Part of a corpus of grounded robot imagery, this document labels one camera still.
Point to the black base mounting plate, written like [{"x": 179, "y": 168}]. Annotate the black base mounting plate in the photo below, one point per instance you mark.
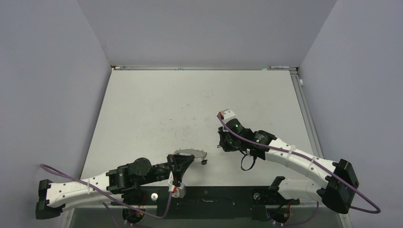
[{"x": 210, "y": 202}]

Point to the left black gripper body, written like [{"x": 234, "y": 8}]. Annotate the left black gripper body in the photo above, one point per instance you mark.
[{"x": 161, "y": 171}]

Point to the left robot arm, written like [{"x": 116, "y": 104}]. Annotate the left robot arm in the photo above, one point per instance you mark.
[{"x": 131, "y": 184}]

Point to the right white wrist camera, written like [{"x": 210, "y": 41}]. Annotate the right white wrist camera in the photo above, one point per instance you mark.
[{"x": 226, "y": 115}]

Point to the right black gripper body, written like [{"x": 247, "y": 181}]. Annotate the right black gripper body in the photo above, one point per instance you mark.
[{"x": 228, "y": 144}]

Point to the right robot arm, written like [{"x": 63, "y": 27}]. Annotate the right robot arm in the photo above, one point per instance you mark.
[{"x": 333, "y": 183}]

